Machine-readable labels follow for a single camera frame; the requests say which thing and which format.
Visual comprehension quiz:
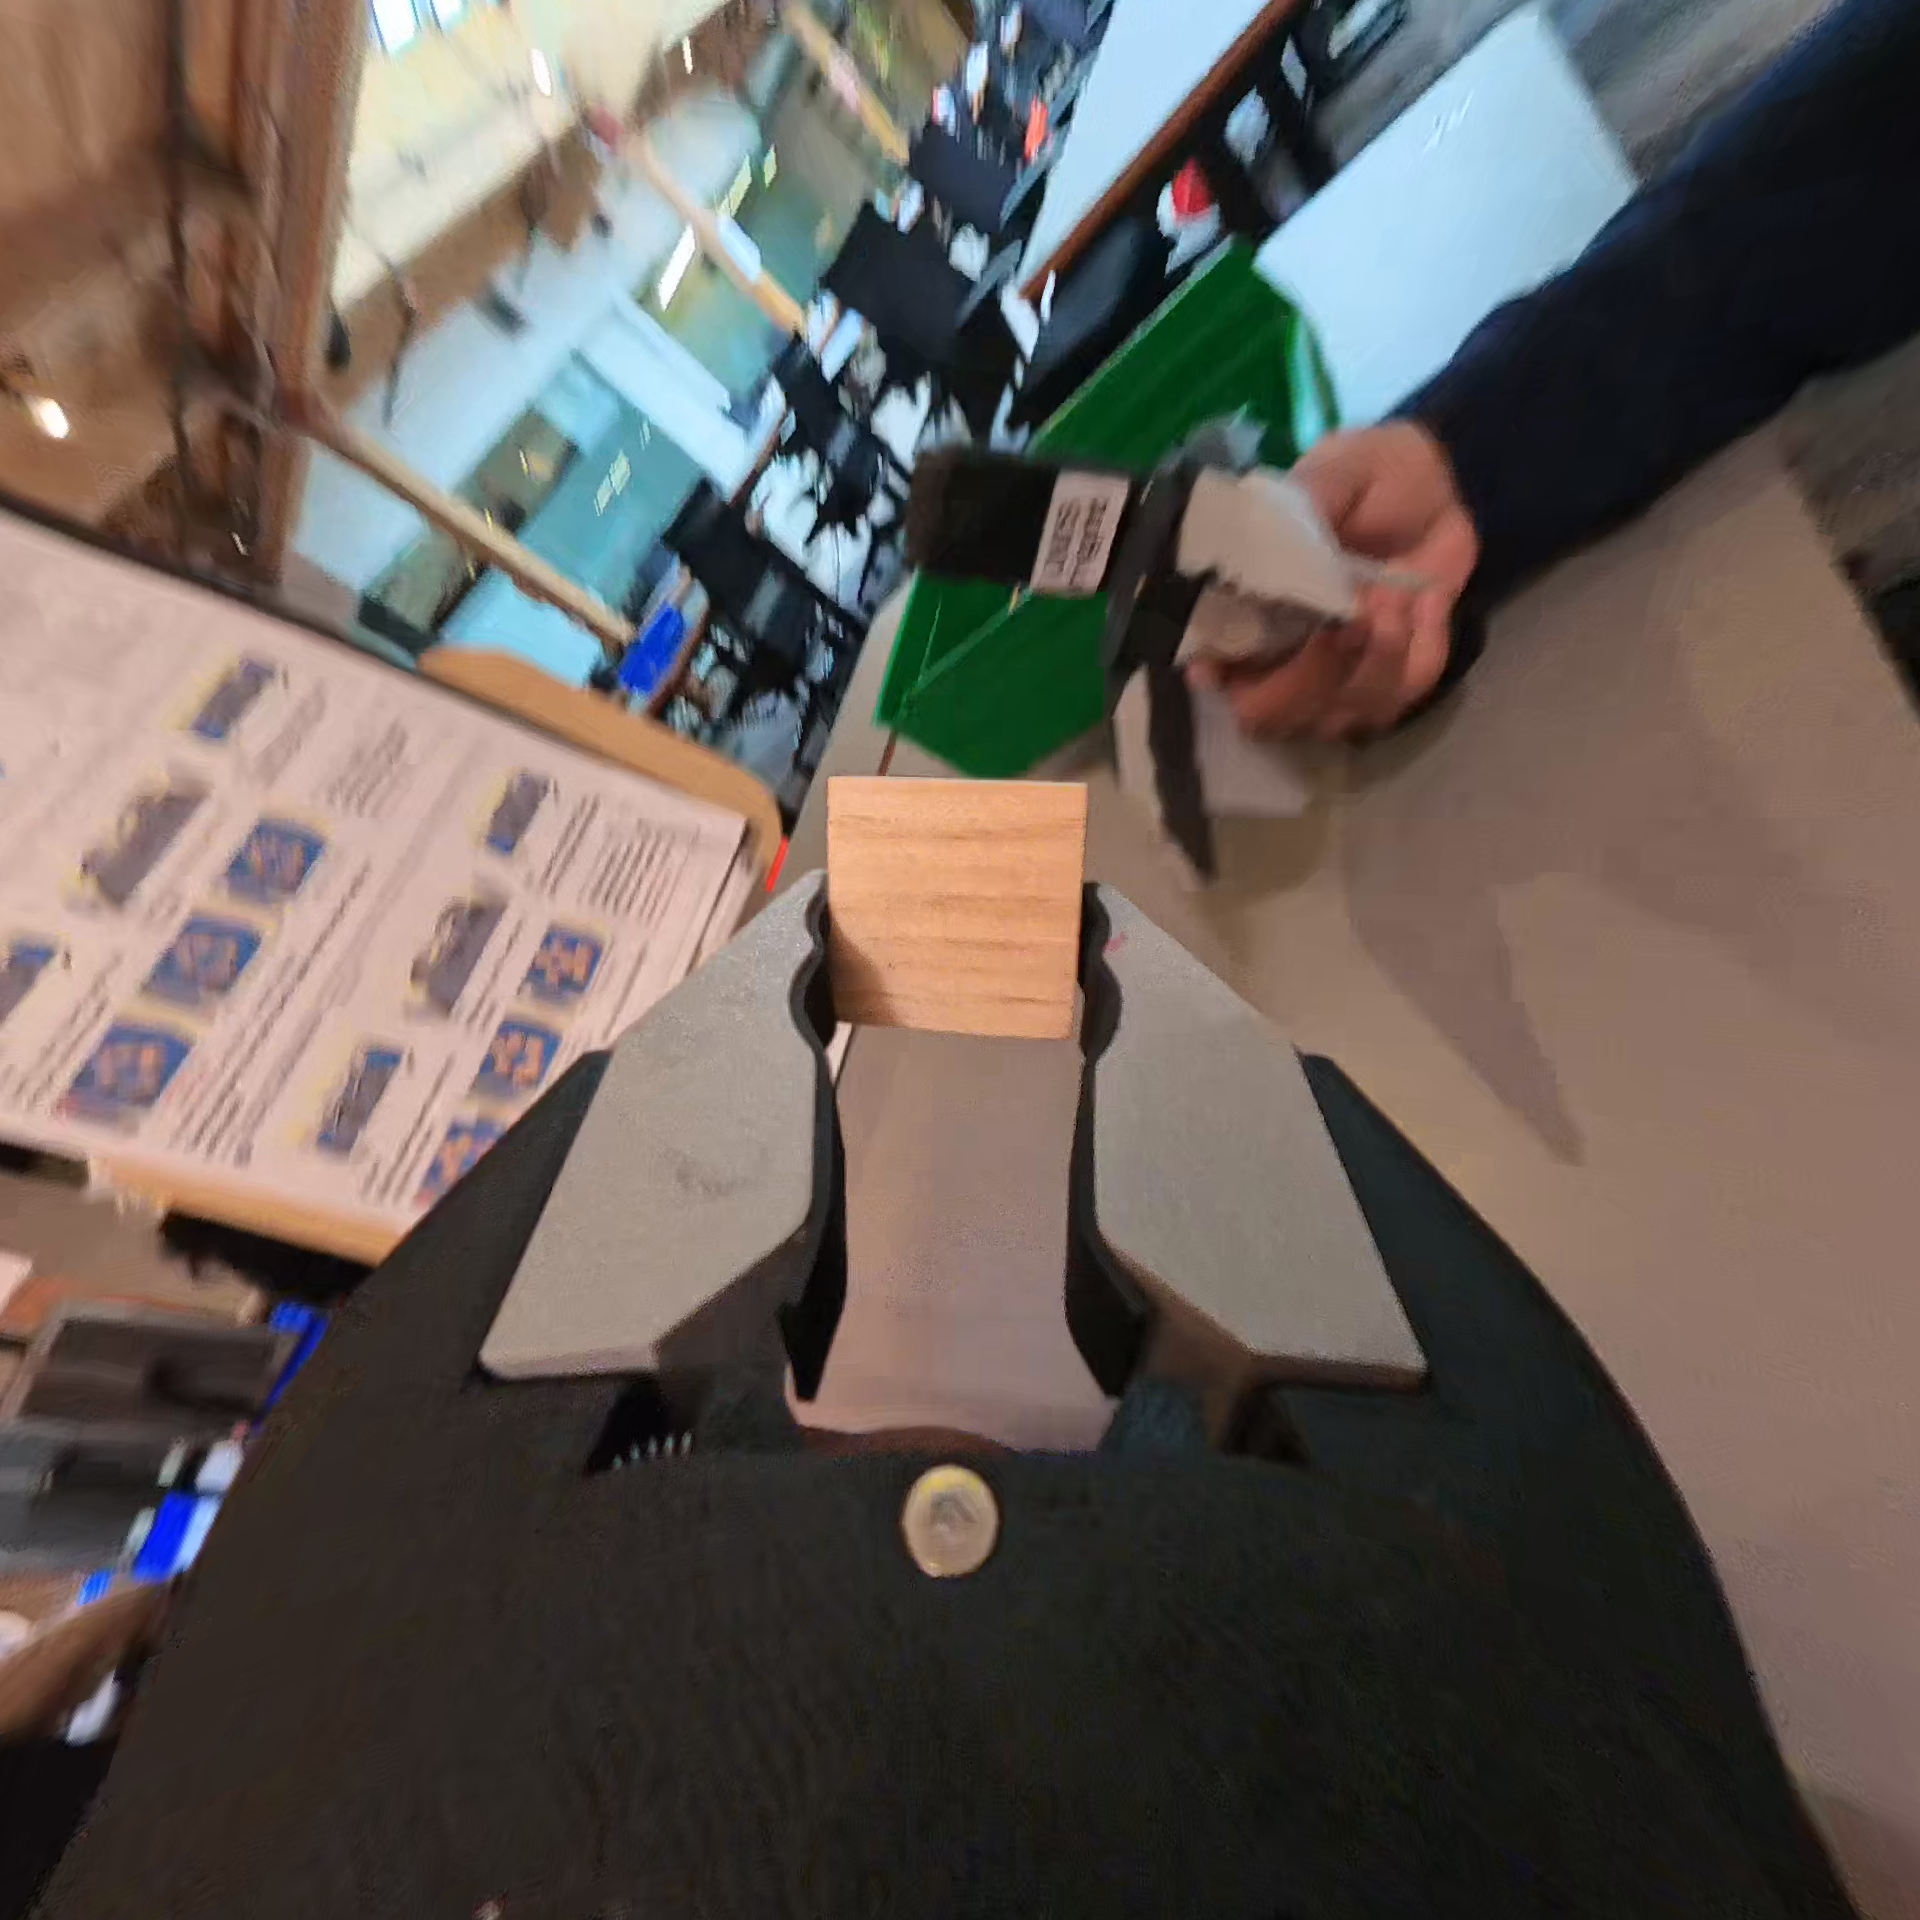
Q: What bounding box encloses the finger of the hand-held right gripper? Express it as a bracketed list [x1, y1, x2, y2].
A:
[1113, 660, 1309, 885]

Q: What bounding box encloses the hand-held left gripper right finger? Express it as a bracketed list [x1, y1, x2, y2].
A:
[1068, 883, 1425, 1403]

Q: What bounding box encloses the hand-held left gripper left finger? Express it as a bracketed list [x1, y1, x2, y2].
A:
[480, 871, 848, 1403]

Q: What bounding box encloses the green plastic bin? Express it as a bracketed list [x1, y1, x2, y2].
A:
[872, 239, 1342, 780]

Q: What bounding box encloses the wooden cube with blue stripe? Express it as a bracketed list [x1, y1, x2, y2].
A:
[825, 777, 1091, 1041]

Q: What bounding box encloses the person's right forearm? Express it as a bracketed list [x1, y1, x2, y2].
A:
[1395, 0, 1920, 618]

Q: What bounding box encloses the person's right hand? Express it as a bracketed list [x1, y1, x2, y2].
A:
[1190, 423, 1488, 741]

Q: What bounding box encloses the blue storage crate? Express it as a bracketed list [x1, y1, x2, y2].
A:
[622, 599, 705, 699]

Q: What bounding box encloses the instruction sheet on stand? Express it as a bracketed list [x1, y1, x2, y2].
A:
[0, 496, 783, 1268]

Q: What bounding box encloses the printed instruction sheet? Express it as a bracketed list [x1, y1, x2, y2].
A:
[0, 511, 749, 1226]

